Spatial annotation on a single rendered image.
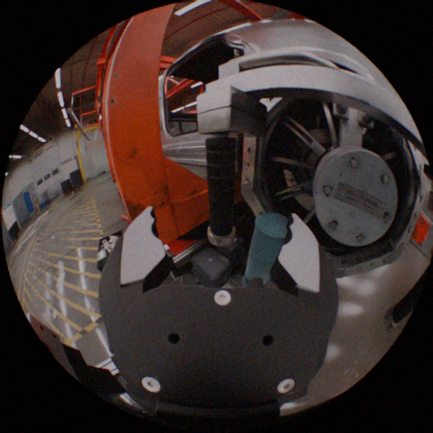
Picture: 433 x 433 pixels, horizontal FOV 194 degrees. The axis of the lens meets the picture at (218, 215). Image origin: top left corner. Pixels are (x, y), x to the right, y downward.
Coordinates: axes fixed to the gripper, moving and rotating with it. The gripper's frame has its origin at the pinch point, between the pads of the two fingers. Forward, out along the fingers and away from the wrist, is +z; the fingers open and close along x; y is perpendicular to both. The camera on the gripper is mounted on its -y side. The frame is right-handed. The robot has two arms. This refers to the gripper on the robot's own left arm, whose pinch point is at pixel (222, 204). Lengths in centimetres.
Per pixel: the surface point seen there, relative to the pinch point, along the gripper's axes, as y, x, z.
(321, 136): -16, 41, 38
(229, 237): 6.7, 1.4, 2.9
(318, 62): -16.7, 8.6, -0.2
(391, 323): 5.7, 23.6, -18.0
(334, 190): -2.7, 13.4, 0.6
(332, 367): 79, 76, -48
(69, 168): -10, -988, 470
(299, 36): -66, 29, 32
